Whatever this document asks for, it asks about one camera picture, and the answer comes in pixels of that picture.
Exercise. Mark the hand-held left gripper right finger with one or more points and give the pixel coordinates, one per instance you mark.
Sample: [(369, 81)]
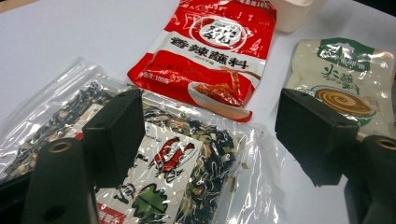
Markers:
[(314, 137)]

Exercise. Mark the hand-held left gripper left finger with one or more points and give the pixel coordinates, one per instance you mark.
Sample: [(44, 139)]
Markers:
[(112, 140)]

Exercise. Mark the beige sesame sauce packet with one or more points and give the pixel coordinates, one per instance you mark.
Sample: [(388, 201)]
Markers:
[(342, 71)]

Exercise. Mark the clear dried seaweed packet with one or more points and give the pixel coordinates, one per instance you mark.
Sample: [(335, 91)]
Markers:
[(202, 161)]

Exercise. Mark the red dipping sauce packet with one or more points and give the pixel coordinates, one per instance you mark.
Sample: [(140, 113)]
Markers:
[(202, 62)]

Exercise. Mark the white plastic container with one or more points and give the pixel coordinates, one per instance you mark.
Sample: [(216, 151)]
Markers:
[(292, 15)]

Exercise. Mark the wooden strip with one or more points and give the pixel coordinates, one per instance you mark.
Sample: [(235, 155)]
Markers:
[(9, 4)]

